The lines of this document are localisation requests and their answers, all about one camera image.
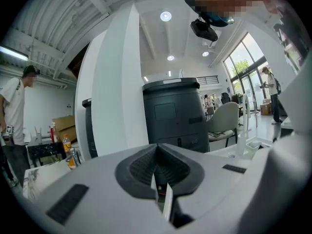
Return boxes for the white chair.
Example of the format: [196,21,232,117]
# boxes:
[206,101,240,149]

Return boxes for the black head camera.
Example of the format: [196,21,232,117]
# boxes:
[190,19,219,42]

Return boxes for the large cardboard box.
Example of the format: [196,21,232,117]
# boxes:
[51,115,78,143]

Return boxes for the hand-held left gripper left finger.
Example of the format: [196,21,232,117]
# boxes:
[24,143,175,234]

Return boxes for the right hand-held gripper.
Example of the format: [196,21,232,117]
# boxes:
[239,56,312,234]

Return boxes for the glass entrance doors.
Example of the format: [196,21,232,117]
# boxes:
[222,32,277,112]

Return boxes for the black office chair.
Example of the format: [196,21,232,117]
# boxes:
[220,92,232,105]

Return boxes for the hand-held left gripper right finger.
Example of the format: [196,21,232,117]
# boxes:
[155,143,270,234]

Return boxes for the chrome faucet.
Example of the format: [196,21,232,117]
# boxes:
[65,148,81,167]

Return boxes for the black marble table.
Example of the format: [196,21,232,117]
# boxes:
[26,141,67,168]

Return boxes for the large black cabinet machine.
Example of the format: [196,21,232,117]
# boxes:
[142,77,211,154]

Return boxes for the marble sink counter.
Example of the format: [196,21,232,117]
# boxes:
[22,158,75,200]

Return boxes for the dark head-mount helmet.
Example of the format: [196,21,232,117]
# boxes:
[183,0,236,29]

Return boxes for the person's pink shirt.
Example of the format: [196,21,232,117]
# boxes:
[264,0,293,16]

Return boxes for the orange drink bottle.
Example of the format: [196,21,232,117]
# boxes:
[61,134,77,170]

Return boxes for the tube ceiling light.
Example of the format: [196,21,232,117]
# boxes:
[0,45,30,61]

